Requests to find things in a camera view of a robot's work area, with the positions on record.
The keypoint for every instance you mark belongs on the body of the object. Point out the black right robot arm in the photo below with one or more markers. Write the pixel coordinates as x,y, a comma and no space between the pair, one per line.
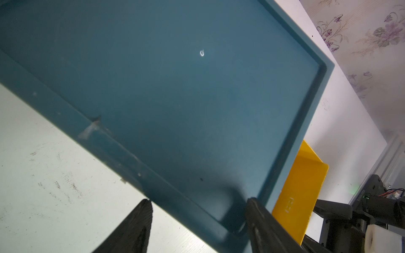
387,206

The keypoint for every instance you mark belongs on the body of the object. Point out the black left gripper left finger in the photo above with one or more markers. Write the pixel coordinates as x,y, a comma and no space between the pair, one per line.
133,233

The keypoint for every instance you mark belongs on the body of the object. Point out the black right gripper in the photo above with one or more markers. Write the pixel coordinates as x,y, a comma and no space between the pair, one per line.
343,229

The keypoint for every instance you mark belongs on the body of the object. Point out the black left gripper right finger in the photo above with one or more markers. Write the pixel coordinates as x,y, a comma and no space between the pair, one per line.
265,233

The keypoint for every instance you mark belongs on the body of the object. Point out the teal drawer cabinet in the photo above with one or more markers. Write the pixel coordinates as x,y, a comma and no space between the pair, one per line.
200,105

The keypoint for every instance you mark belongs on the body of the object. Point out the yellow drawer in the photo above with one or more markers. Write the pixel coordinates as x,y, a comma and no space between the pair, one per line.
300,192

